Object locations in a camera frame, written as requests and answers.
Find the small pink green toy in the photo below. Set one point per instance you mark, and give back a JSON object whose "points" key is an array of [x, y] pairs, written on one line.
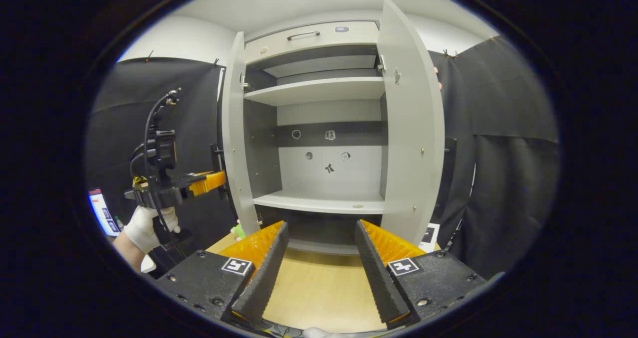
{"points": [[239, 231]]}

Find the computer monitor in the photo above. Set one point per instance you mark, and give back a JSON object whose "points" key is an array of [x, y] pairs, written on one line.
{"points": [[103, 213]]}

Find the grey cabinet drawer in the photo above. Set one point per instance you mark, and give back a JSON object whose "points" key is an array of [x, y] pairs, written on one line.
{"points": [[319, 39]]}

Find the black backdrop cloth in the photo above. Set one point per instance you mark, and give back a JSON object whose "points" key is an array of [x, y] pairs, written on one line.
{"points": [[508, 103]]}

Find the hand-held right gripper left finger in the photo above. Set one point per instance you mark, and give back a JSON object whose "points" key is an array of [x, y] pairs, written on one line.
{"points": [[264, 278]]}

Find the grey double-door shoe cabinet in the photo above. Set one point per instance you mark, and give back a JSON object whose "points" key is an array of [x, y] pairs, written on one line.
{"points": [[329, 178]]}

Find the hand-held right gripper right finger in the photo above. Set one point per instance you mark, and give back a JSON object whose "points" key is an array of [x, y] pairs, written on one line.
{"points": [[381, 278]]}

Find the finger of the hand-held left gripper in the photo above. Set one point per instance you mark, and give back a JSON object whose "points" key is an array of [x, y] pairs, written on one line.
{"points": [[212, 181]]}

